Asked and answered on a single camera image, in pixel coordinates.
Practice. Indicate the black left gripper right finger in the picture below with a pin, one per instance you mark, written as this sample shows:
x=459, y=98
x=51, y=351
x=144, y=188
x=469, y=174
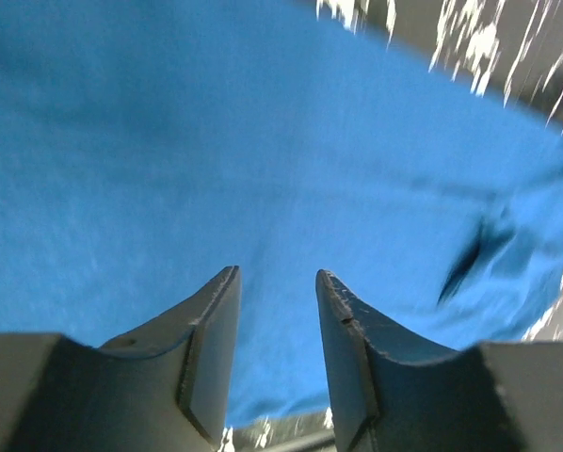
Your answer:
x=394, y=390

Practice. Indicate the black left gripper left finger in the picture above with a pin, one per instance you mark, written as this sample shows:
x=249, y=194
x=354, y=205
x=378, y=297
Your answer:
x=162, y=386

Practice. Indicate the blue t shirt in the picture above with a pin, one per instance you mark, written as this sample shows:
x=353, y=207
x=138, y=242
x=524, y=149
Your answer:
x=145, y=145

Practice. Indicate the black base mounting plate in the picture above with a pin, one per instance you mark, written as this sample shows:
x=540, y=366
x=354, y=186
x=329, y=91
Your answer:
x=307, y=432

